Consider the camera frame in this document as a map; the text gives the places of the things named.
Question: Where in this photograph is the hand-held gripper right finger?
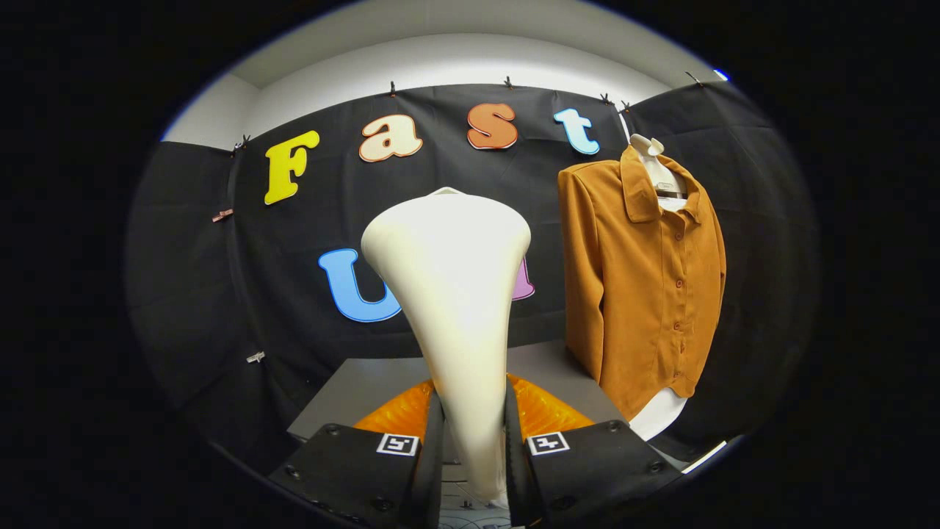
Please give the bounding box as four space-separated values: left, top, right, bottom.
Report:
504 373 684 527

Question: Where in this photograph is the black backdrop cloth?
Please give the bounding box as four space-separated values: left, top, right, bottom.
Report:
126 81 820 471

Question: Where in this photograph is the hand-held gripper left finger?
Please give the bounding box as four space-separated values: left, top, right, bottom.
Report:
268 378 447 529

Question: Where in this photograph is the grey cabinet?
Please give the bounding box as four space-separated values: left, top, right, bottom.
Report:
286 339 631 529

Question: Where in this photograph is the white garment steamer head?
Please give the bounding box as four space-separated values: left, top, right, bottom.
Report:
361 187 532 508

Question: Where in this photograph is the orange button-up shirt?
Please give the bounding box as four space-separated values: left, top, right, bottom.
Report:
557 144 728 421

